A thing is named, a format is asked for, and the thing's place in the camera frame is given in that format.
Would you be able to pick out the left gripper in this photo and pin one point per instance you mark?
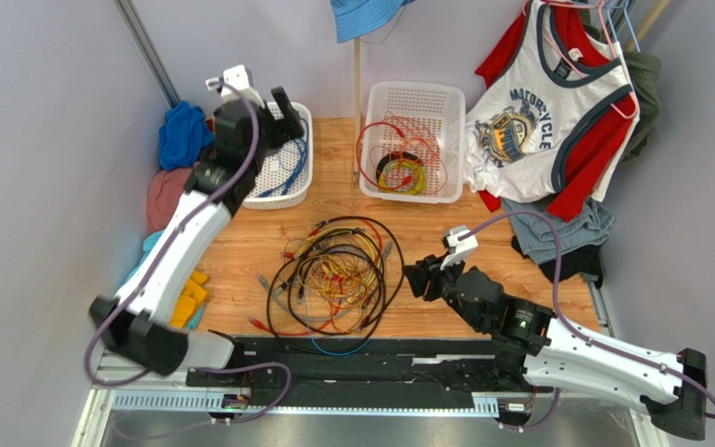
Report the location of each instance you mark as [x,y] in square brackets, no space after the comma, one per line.
[288,128]

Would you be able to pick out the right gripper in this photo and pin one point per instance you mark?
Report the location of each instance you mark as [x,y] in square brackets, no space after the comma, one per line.
[431,280]

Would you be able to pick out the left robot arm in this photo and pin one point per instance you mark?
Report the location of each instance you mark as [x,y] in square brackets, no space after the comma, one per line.
[135,323]

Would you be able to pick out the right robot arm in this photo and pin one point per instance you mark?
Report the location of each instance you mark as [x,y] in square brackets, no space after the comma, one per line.
[541,347]

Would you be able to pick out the left white basket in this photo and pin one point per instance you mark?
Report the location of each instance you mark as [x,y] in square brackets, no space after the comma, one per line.
[287,175]

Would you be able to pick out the white basket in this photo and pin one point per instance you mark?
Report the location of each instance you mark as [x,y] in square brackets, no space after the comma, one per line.
[411,148]
[287,175]

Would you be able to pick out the blue cloth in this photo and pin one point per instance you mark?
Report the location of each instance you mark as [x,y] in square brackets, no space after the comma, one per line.
[183,137]

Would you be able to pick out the right white basket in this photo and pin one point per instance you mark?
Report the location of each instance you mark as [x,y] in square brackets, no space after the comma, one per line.
[411,148]

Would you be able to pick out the blue bucket hat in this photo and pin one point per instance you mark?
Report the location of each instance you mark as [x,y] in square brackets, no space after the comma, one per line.
[355,18]

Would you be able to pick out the pink cloth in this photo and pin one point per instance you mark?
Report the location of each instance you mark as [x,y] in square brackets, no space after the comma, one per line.
[163,197]

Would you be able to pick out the aluminium corner profile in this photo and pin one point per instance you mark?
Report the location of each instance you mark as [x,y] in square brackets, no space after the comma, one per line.
[144,42]

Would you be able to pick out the black garment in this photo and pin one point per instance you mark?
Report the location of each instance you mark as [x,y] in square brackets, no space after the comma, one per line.
[584,261]

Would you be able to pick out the white motorcycle tank top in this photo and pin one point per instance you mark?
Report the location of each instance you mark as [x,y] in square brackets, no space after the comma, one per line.
[558,109]

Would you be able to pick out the folded blue jeans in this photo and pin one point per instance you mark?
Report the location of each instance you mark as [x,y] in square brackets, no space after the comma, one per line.
[592,226]

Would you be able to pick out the teal cloth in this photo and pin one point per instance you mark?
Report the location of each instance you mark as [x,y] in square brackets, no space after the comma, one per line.
[147,245]

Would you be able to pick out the yellow cloth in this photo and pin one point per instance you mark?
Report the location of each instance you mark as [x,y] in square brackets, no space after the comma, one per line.
[191,303]

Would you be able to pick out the green garment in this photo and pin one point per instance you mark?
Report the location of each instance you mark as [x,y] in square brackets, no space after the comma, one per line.
[644,71]

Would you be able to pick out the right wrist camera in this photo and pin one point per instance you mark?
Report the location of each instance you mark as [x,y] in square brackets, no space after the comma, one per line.
[459,243]

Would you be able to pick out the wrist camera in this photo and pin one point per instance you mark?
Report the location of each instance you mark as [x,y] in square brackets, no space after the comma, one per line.
[459,243]
[237,78]

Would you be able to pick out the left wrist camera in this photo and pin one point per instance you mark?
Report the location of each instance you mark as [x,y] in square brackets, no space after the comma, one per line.
[237,78]

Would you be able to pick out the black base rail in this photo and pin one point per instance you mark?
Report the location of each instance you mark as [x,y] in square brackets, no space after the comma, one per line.
[386,374]

